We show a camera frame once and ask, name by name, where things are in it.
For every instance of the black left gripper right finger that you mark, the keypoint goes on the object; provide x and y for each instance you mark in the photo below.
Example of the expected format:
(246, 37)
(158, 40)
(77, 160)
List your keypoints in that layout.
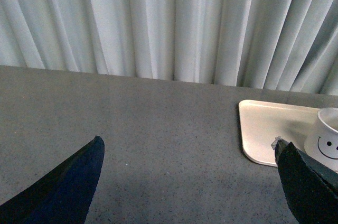
(310, 187)

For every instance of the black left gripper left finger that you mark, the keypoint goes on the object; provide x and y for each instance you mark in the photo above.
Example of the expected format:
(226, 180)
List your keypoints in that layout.
(64, 195)

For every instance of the white smiley mug black handle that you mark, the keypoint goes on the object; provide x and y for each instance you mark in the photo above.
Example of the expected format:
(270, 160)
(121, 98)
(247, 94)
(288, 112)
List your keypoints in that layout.
(321, 143)

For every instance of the beige rectangular tray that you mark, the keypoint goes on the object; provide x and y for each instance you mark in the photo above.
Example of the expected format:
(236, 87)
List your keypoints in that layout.
(261, 122)

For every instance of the white pleated curtain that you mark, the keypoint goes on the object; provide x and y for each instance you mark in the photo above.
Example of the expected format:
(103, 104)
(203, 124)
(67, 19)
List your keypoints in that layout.
(286, 45)

